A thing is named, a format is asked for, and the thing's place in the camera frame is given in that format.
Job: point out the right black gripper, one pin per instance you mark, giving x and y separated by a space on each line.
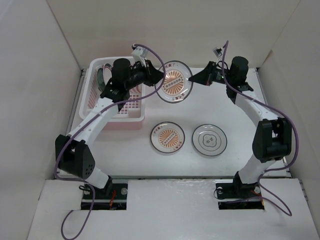
204 77

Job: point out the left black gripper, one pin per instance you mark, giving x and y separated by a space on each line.
153 76

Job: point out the orange sunburst plate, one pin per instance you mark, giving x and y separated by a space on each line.
167 137
176 86

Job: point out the blue patterned small plate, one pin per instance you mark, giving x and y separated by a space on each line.
100 79

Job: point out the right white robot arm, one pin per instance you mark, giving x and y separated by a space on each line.
273 136

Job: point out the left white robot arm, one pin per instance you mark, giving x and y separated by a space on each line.
73 154

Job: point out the pink white dish rack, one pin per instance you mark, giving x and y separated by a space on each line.
132 115

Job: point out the white grey pattern plate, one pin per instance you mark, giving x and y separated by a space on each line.
209 140

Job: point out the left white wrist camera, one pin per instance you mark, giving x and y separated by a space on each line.
139 54

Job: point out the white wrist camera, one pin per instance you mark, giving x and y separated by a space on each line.
139 54
218 52

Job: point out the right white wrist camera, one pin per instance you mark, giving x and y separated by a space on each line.
218 52

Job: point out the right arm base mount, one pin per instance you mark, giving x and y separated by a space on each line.
231 197

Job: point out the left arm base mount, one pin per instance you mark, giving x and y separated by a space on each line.
116 200

